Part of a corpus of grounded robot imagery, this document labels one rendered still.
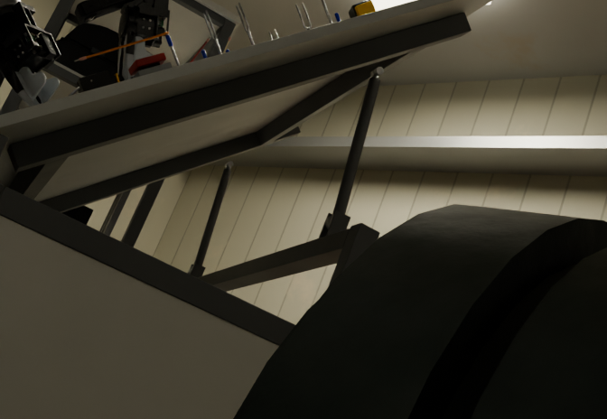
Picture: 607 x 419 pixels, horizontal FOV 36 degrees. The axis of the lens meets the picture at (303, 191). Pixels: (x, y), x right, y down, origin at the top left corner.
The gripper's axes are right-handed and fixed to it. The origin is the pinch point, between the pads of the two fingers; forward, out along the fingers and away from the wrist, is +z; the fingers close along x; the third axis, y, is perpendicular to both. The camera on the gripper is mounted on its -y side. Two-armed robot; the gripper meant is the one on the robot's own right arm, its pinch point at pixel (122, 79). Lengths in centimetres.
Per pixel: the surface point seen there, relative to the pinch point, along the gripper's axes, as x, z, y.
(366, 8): -2, -22, 48
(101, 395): -32, 56, -5
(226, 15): 92, -54, 45
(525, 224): -134, 46, -5
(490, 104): 220, -86, 222
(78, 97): -32.2, 13.9, -11.7
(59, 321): -32, 47, -12
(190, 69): -31.6, 6.5, 4.9
